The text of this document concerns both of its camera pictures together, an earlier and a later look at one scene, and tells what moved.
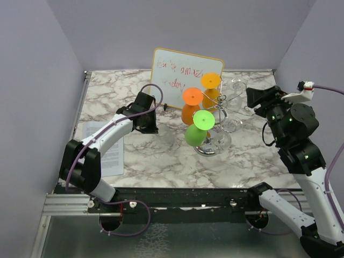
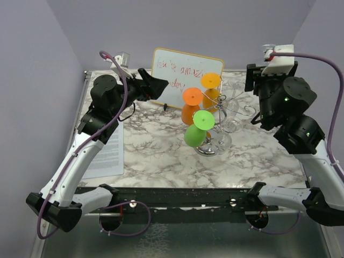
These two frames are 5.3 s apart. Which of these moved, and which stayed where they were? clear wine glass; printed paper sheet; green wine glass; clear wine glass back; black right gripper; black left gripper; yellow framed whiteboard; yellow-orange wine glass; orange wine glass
Moved: black left gripper; black right gripper; clear wine glass back
Stayed: yellow framed whiteboard; orange wine glass; green wine glass; clear wine glass; yellow-orange wine glass; printed paper sheet
